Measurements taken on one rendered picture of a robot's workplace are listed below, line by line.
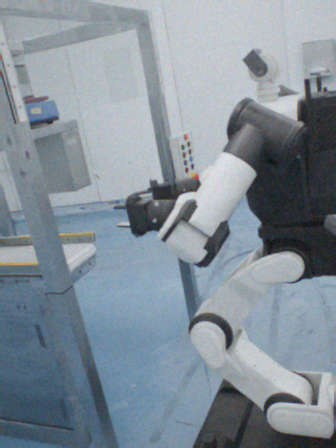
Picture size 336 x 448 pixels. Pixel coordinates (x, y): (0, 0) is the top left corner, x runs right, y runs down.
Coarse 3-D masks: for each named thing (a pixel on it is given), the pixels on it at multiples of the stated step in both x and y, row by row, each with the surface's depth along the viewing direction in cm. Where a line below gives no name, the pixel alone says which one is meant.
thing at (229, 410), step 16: (224, 384) 174; (224, 400) 168; (240, 400) 167; (208, 416) 161; (224, 416) 160; (240, 416) 159; (256, 416) 161; (208, 432) 154; (224, 432) 153; (240, 432) 153; (256, 432) 153; (272, 432) 152
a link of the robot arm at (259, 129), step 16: (256, 112) 94; (272, 112) 94; (240, 128) 95; (256, 128) 94; (272, 128) 92; (288, 128) 92; (240, 144) 93; (256, 144) 93; (272, 144) 93; (256, 160) 94
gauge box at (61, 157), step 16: (48, 144) 152; (64, 144) 150; (80, 144) 158; (48, 160) 154; (64, 160) 152; (80, 160) 158; (48, 176) 157; (64, 176) 154; (80, 176) 158; (48, 192) 159
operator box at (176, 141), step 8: (176, 136) 210; (176, 144) 211; (184, 144) 215; (192, 144) 224; (176, 152) 212; (192, 152) 224; (176, 160) 214; (176, 168) 215; (184, 168) 214; (176, 176) 217; (184, 176) 215
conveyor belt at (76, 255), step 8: (0, 248) 182; (8, 248) 180; (16, 248) 178; (24, 248) 176; (32, 248) 175; (64, 248) 168; (72, 248) 166; (80, 248) 165; (88, 248) 165; (0, 256) 172; (8, 256) 170; (16, 256) 168; (24, 256) 167; (32, 256) 165; (72, 256) 158; (80, 256) 160; (88, 256) 164; (72, 264) 155; (80, 264) 159
